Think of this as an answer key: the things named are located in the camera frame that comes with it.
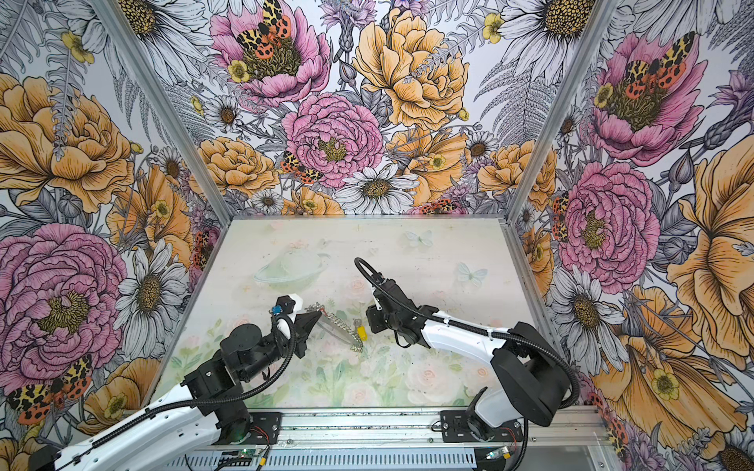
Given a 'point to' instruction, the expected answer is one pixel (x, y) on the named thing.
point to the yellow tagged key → (360, 330)
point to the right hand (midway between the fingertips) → (372, 320)
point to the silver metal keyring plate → (336, 327)
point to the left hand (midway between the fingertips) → (317, 319)
